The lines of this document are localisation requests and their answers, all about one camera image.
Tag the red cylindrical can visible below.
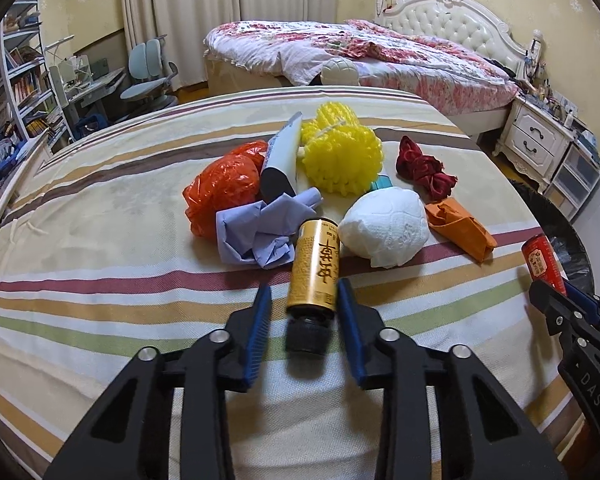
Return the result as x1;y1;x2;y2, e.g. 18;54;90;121
521;234;567;296

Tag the orange paper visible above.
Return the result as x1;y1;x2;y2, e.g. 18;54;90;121
425;197;498;263

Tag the white tissue ball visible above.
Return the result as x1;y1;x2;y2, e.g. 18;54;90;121
338;186;430;269

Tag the gold black bottle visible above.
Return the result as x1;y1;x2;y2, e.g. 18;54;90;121
285;218;340;356

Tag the red plastic bag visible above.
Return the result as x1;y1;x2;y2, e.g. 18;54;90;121
183;140;268;240

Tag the black lined trash bin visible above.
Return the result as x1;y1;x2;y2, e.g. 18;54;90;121
509;180;595;294

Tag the plastic drawer unit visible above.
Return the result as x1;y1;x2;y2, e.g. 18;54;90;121
545;142;600;222

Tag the striped bed sheet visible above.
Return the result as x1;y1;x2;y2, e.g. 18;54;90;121
0;87;580;479

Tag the white nightstand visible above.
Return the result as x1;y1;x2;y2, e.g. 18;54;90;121
493;94;574;193

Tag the dark red satin cloth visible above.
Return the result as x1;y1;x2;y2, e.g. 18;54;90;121
396;136;457;200

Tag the white teal tube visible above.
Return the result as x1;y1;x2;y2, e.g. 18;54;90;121
370;174;392;191

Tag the lavender crumpled paper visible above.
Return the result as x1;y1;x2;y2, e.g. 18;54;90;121
215;188;322;269

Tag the yellow foam net bundle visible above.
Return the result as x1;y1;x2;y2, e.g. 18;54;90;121
298;102;384;196

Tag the pink floral quilt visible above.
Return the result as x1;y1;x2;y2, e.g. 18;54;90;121
204;20;518;116

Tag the white black tube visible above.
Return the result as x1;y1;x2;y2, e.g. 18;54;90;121
260;112;302;204

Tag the white tufted bed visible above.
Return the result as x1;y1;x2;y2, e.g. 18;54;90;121
204;0;526;136

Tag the study desk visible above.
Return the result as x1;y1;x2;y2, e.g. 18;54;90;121
48;55;126;129

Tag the light blue desk chair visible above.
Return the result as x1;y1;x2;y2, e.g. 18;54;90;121
120;35;178;117

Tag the white bookshelf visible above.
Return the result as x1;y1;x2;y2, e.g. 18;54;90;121
0;0;72;153

